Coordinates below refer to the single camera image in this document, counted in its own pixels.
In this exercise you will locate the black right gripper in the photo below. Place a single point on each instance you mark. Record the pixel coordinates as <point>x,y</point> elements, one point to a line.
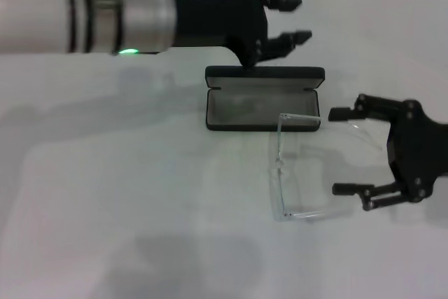
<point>420,152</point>

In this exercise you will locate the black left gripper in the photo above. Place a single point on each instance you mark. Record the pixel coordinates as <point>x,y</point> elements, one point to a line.
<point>210,19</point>

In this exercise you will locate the clear transparent glasses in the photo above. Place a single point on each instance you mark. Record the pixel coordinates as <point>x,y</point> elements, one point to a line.
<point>279,163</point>

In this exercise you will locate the black glasses case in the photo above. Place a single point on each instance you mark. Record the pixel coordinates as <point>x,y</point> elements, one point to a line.
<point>245,110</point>

